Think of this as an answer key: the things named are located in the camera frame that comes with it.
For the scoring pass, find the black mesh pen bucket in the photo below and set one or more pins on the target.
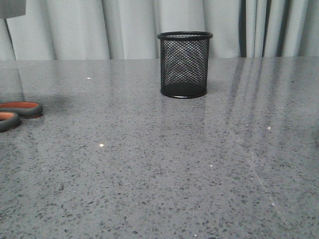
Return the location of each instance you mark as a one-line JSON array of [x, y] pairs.
[[184, 63]]

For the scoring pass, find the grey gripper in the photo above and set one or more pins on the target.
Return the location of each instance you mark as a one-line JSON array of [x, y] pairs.
[[12, 8]]

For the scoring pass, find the light grey curtain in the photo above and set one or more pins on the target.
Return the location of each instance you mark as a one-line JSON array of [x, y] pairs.
[[128, 29]]

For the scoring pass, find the grey orange handled scissors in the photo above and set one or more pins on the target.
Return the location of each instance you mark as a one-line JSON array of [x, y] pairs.
[[12, 112]]

